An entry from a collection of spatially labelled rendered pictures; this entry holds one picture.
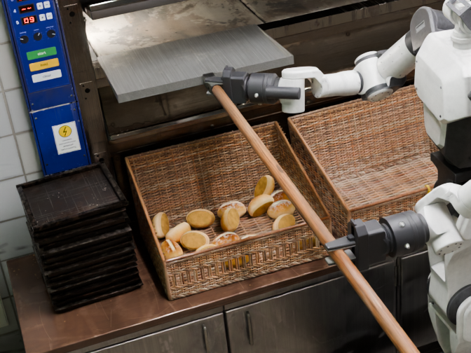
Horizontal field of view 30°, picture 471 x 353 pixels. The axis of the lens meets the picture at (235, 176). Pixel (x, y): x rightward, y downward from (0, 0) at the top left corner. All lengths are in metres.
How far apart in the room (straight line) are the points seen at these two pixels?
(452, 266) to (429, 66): 0.59
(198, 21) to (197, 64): 0.37
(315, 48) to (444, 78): 1.02
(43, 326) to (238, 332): 0.61
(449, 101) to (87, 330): 1.27
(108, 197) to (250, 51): 0.65
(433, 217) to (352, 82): 0.77
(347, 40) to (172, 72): 0.72
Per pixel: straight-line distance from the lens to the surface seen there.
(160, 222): 2.98
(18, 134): 2.90
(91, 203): 2.68
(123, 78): 2.74
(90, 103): 2.90
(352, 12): 3.09
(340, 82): 2.55
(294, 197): 2.02
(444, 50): 2.22
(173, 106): 2.96
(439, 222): 1.91
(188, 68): 2.75
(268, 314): 2.84
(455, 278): 2.53
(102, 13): 2.64
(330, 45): 3.12
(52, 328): 2.75
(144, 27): 3.12
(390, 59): 2.54
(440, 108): 2.19
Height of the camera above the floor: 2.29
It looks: 31 degrees down
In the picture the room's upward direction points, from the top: 6 degrees counter-clockwise
